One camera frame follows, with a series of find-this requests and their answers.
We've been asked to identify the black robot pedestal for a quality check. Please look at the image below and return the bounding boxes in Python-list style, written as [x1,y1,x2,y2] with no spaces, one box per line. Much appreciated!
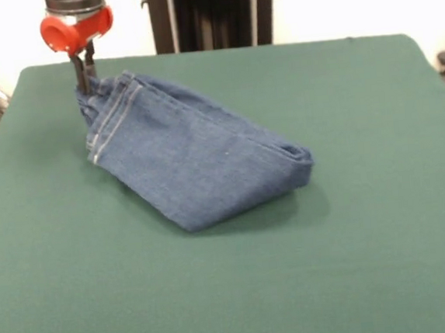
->
[139,0,286,57]

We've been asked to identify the blue denim jeans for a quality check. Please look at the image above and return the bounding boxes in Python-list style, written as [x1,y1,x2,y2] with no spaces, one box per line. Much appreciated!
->
[72,54,322,242]

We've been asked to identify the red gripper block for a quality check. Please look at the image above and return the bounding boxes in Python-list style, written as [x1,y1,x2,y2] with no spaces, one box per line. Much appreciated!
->
[38,6,120,98]

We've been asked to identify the dark green table cloth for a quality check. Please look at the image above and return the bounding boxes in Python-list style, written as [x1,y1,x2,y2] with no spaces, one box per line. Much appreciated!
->
[0,29,445,333]

